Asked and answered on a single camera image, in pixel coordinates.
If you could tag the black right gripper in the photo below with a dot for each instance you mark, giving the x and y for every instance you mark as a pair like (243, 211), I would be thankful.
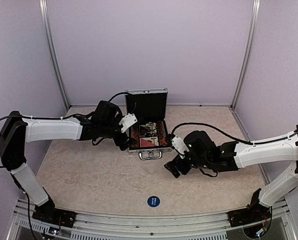
(170, 166)

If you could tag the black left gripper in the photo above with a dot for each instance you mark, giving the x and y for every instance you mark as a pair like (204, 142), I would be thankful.
(119, 142)

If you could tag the blue playing card deck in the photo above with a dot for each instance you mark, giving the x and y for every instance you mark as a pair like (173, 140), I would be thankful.
(152, 132)

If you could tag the black red triangle button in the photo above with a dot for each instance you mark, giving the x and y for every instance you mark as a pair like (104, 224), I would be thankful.
(142, 130)

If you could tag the blue small blind button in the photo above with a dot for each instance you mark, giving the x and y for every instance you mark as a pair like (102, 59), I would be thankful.
(153, 201)

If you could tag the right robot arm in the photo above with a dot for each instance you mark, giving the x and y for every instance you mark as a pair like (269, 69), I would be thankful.
(198, 151)

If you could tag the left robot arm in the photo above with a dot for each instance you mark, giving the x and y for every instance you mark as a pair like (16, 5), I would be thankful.
(106, 122)

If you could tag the orange chip row in case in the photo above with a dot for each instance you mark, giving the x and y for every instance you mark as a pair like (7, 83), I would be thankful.
(134, 133)

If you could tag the brown black chip row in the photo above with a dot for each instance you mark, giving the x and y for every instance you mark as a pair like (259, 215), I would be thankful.
(162, 134)

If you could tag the aluminium poker case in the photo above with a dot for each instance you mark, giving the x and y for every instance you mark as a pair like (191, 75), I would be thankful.
(148, 105)

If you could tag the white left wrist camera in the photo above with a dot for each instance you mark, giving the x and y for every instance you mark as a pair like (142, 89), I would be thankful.
(127, 121)

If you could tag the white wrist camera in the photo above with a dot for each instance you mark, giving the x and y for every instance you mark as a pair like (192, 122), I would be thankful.
(179, 146)
(127, 121)

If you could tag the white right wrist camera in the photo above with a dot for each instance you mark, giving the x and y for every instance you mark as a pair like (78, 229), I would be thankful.
(179, 146)

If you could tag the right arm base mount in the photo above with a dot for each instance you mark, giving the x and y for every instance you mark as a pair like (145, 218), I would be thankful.
(252, 213)

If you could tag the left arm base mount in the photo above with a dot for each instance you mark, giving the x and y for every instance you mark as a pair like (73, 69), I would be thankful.
(48, 213)

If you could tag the right aluminium corner post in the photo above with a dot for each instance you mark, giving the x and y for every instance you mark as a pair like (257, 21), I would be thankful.
(247, 53)

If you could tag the aluminium corner post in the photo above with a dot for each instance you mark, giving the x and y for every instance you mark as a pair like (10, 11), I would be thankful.
(43, 5)
(247, 53)

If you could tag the left aluminium corner post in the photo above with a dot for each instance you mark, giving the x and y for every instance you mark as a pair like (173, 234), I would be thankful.
(43, 5)

